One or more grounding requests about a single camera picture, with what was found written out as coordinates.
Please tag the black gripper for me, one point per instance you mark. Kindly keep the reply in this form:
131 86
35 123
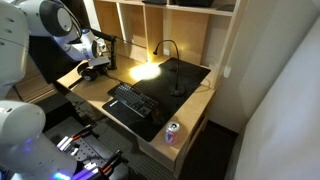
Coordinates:
101 68

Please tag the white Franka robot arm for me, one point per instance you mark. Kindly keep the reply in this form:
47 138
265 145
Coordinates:
20 126

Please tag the black red computer mouse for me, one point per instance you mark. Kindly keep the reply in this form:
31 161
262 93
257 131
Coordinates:
157 116

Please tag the black grey mechanical keyboard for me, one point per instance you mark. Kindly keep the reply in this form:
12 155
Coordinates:
133 99

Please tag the black gooseneck desk lamp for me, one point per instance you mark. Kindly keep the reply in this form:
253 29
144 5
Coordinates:
176 91

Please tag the flat black object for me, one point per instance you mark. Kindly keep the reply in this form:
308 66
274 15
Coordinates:
154 1

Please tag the black desk mat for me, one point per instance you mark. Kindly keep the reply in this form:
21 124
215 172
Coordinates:
186 76

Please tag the light wooden shelf unit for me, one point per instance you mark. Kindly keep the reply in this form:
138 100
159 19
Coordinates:
190 33

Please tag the pink soda can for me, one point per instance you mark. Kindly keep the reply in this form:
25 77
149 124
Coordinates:
171 135

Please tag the light wooden desk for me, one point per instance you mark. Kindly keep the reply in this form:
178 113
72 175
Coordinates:
160 156

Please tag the black box on shelf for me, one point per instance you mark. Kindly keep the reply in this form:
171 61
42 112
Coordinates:
193 2

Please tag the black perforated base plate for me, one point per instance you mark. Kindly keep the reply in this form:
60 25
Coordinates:
90 155

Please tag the white wall outlet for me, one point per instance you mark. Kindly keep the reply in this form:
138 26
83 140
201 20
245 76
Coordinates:
227 72

